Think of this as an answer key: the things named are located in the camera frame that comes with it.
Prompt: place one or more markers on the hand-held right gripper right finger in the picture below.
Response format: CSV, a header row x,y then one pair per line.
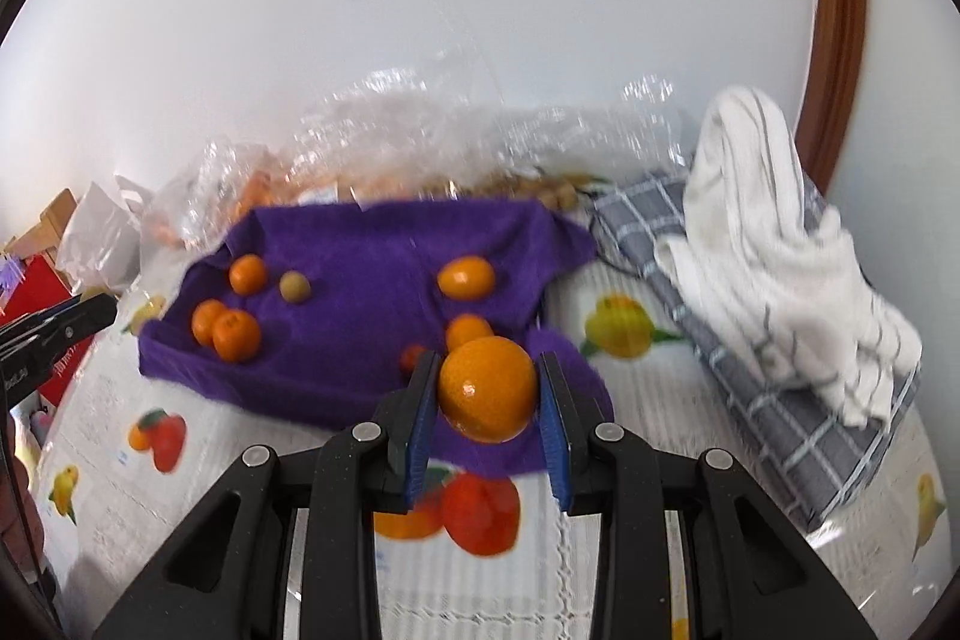
x,y
553,441

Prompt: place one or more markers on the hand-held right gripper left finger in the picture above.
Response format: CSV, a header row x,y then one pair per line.
x,y
420,434

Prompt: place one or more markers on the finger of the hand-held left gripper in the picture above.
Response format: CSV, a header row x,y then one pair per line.
x,y
60,325

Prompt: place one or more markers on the small orange mandarin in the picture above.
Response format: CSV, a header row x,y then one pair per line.
x,y
412,358
203,321
469,331
247,275
236,336

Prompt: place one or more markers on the large orange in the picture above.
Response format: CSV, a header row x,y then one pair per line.
x,y
465,277
487,389

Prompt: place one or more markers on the pale round longan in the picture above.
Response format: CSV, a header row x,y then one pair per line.
x,y
295,287

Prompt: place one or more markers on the red paper bag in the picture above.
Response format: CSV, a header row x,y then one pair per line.
x,y
41,281

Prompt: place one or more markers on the purple fluffy cloth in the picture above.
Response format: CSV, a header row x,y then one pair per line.
x,y
11,272

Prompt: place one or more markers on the white plastic bag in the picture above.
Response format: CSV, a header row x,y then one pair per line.
x,y
101,235

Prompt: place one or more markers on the purple towel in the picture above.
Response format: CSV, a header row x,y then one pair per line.
x,y
360,310

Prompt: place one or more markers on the grey checked cloth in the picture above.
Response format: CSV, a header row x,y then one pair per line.
x,y
765,430

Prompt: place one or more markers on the fruit print tablecloth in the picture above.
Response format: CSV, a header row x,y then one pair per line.
x,y
225,535

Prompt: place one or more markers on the bagged mandarin pile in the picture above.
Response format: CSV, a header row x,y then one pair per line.
x,y
259,192

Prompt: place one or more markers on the bagged longan pile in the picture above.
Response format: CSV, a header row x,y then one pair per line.
x,y
559,196

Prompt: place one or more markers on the white towel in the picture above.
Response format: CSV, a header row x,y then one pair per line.
x,y
765,235

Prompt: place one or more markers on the clear plastic bag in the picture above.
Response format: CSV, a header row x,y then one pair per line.
x,y
337,130
600,123

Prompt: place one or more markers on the brown wooden door frame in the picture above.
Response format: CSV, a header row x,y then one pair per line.
x,y
832,10

